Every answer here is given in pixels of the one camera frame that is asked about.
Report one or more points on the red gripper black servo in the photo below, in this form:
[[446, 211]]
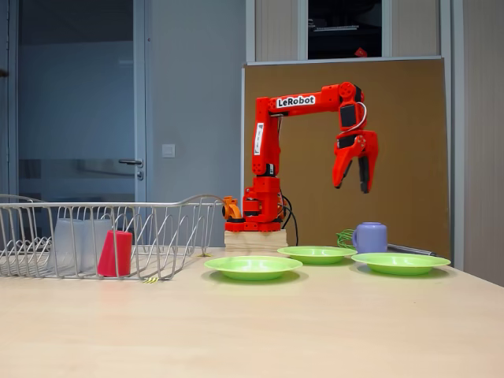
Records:
[[351, 151]]

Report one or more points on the purple plastic mug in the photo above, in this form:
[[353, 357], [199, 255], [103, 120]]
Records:
[[372, 238]]

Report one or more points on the red plastic cup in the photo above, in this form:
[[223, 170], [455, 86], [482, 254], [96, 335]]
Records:
[[116, 254]]

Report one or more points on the grey translucent plastic cup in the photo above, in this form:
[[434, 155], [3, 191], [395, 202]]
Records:
[[65, 244], [94, 240]]

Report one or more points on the red robot arm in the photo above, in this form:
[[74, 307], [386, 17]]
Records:
[[264, 138]]

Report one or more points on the brown pin board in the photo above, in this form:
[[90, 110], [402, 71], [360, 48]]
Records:
[[413, 177]]

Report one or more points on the green plastic plate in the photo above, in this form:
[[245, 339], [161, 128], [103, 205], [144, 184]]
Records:
[[252, 265], [317, 254], [399, 263]]

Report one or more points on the wooden base block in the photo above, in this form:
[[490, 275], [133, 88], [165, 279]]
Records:
[[256, 241]]

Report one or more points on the orange table clamp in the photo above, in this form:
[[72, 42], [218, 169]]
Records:
[[232, 210]]

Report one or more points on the yellow black striped tape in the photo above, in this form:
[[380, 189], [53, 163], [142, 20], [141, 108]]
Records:
[[151, 280]]

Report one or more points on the grey glass door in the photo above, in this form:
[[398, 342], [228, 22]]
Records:
[[78, 98]]

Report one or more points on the white slotted rail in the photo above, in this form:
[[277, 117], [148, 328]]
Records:
[[336, 27]]

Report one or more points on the white light switch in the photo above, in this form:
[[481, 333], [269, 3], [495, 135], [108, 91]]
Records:
[[169, 150]]

